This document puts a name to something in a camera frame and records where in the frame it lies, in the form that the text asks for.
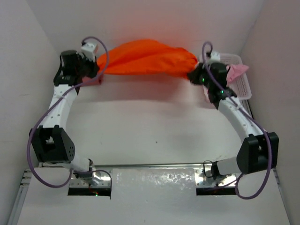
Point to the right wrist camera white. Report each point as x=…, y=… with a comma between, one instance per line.
x=215, y=56

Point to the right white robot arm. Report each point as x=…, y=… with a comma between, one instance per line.
x=259, y=149

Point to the pink red t-shirt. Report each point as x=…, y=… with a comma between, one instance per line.
x=100, y=81

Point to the white front cover panel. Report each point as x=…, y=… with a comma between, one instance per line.
x=151, y=197

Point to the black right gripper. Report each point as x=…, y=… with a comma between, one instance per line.
x=193, y=76

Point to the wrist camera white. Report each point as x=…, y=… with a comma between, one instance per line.
x=89, y=49
x=215, y=56

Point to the orange t-shirt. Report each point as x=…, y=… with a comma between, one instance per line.
x=147, y=57

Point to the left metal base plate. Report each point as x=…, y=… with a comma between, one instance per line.
x=98, y=183

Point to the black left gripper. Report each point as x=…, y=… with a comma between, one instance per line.
x=94, y=68

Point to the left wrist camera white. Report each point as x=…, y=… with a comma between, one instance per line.
x=89, y=49

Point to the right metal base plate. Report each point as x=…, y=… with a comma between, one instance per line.
x=205, y=185

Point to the metal base plate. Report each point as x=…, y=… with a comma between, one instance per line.
x=205, y=185
x=98, y=183

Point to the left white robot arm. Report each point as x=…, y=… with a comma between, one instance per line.
x=50, y=141

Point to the white plastic basket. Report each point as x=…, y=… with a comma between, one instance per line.
x=240, y=85

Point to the light pink t-shirt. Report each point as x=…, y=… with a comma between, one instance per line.
x=234, y=71

